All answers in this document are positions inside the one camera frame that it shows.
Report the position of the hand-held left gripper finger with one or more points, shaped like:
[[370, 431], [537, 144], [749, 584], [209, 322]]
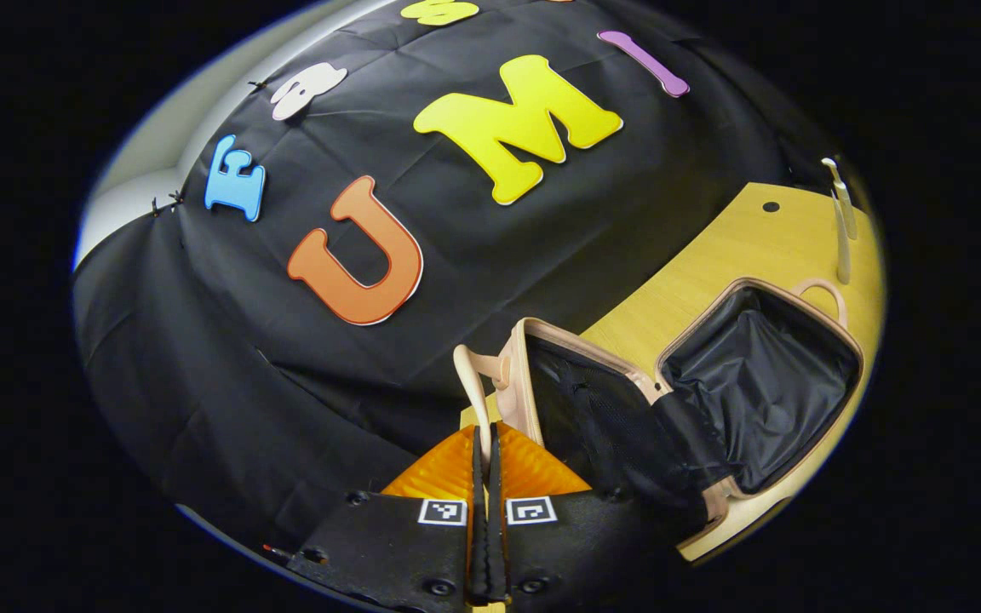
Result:
[[496, 545], [479, 545]]

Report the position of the beige pink suitcase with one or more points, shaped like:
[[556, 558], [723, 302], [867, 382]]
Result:
[[763, 383]]

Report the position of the white pump bottle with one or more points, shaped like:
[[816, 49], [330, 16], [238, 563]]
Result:
[[846, 209]]

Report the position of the black backdrop cloth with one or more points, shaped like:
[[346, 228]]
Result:
[[243, 358]]

